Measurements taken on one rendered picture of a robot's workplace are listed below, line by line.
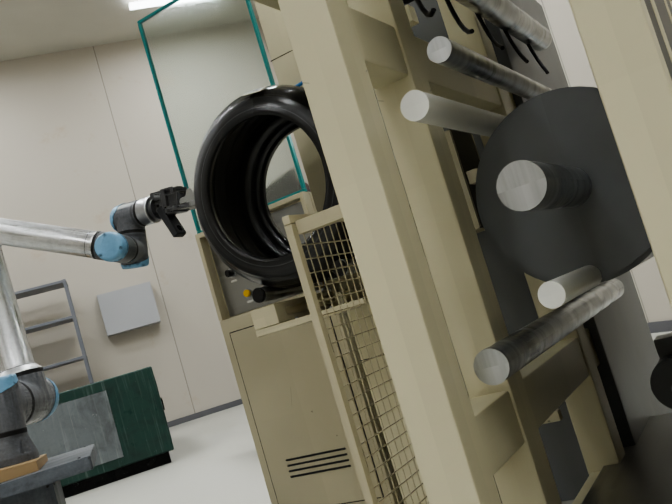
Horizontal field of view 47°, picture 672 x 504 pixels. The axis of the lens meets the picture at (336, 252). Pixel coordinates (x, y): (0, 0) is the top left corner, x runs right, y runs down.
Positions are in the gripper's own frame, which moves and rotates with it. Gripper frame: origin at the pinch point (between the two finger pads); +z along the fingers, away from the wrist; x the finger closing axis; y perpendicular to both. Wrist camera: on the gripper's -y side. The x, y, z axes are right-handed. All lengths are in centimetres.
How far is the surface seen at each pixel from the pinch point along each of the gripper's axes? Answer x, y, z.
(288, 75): 27, 38, 22
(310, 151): 27.5, 11.5, 25.2
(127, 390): 298, -96, -350
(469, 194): 21, -14, 78
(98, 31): 638, 374, -627
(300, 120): -12.2, 13.1, 46.4
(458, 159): 21, -4, 77
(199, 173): -11.9, 6.9, 9.4
